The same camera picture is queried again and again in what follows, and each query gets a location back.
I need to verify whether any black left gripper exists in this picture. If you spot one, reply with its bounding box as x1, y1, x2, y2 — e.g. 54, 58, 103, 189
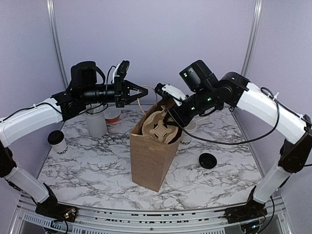
81, 76, 148, 107

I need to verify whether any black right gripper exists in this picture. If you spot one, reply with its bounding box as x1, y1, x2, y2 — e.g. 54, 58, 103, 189
163, 87, 217, 128

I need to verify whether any brown paper bag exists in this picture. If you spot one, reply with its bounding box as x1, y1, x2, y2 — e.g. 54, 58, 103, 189
130, 97, 182, 192

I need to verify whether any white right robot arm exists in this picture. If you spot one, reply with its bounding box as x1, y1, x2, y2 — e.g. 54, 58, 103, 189
156, 60, 312, 218

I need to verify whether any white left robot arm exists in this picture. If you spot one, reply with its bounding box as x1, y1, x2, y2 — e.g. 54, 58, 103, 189
0, 60, 148, 217

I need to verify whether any orange white bowl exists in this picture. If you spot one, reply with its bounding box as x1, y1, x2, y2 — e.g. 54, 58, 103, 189
104, 108, 121, 123

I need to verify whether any white utensil holder cup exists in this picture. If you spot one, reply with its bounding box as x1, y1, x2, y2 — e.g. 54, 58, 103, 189
84, 107, 107, 137

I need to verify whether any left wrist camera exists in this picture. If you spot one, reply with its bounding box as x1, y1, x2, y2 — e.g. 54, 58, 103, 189
111, 60, 130, 84

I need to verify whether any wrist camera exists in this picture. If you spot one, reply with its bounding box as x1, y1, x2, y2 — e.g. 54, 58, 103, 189
154, 83, 187, 106
111, 60, 130, 84

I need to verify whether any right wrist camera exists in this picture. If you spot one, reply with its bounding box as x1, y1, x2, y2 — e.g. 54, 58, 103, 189
154, 83, 187, 106

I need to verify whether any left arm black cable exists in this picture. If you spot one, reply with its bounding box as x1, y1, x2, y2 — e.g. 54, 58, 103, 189
0, 65, 117, 122

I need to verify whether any left aluminium corner post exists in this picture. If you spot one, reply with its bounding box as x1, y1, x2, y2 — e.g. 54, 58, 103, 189
46, 0, 69, 88

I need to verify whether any aluminium corner post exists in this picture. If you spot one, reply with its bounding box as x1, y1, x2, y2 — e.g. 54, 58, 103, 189
46, 0, 69, 88
241, 0, 263, 77

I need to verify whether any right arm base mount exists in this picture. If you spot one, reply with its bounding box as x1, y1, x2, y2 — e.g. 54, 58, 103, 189
224, 186, 268, 224

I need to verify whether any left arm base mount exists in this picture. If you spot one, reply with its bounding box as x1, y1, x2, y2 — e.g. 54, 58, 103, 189
35, 183, 78, 222

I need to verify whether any right aluminium corner post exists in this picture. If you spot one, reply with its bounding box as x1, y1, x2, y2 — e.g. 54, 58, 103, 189
241, 0, 263, 77

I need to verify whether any aluminium front rail frame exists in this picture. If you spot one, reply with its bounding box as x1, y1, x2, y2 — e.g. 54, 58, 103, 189
8, 195, 293, 234

